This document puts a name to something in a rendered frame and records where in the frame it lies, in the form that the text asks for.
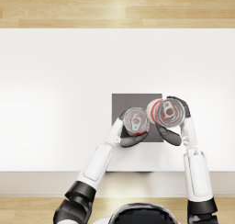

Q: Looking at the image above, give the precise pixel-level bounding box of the red can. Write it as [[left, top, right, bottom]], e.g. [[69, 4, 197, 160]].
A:
[[146, 97, 187, 129], [122, 106, 151, 137]]

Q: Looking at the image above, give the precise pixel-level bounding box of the dark grey square mat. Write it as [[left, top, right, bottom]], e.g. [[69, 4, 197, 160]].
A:
[[111, 93, 164, 143]]

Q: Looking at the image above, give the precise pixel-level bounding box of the dark round robot body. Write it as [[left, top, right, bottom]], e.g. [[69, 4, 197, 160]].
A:
[[91, 202, 184, 224]]

